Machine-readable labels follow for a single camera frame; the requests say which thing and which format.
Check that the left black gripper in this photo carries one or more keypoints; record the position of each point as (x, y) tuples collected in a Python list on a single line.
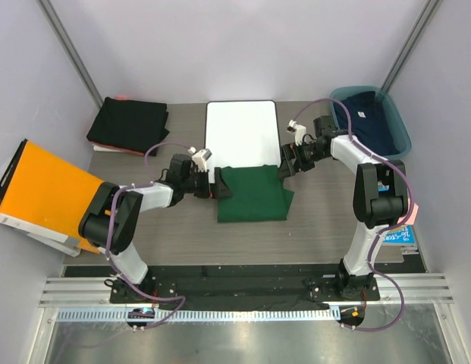
[(221, 189)]

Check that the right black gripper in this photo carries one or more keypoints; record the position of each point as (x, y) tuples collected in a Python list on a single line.
[(288, 152)]

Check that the green t shirt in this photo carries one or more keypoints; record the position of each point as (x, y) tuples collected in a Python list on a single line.
[(257, 195)]

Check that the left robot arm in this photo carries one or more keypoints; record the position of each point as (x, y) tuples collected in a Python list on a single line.
[(111, 218)]

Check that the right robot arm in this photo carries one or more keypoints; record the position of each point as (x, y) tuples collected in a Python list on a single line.
[(379, 198)]

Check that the white folding board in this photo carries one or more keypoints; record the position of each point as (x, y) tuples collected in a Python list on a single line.
[(242, 134)]

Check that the navy blue t shirt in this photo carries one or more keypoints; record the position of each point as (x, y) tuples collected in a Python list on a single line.
[(369, 123)]

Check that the teal plastic basket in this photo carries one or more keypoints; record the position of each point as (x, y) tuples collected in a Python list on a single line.
[(395, 122)]

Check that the black folded t shirt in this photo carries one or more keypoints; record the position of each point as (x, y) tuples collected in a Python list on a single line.
[(129, 125)]

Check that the white folded t shirt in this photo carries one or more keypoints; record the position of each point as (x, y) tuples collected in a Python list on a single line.
[(101, 148)]

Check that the blue children's book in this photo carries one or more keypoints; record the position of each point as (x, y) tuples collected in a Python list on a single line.
[(402, 236)]

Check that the pink cube toy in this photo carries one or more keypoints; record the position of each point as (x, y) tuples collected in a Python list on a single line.
[(410, 219)]

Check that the orange binder folder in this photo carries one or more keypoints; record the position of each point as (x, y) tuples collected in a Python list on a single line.
[(44, 197)]

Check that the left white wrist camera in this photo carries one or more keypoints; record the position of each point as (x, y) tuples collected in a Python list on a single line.
[(200, 158)]

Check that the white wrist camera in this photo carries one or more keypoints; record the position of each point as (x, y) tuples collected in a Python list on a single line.
[(200, 158), (298, 131)]

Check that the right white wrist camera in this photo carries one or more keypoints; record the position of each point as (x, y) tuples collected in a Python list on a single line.
[(298, 131)]

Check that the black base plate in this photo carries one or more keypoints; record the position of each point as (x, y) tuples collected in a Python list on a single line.
[(179, 271)]

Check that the aluminium frame rail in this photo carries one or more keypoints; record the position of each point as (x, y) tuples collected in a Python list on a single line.
[(68, 292)]

